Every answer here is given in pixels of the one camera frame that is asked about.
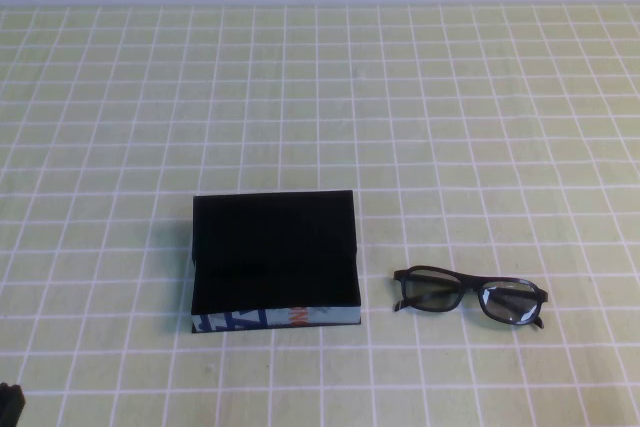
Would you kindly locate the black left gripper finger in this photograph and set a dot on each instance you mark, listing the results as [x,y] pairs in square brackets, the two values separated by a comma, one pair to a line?
[11,404]

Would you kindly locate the black glasses case printed side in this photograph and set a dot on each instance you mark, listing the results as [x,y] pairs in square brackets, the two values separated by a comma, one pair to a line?
[270,247]

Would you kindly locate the black frame glasses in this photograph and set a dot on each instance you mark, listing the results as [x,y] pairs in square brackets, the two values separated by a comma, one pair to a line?
[430,292]

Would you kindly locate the green checkered tablecloth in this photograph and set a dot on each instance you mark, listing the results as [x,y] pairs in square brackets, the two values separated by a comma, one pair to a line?
[320,97]

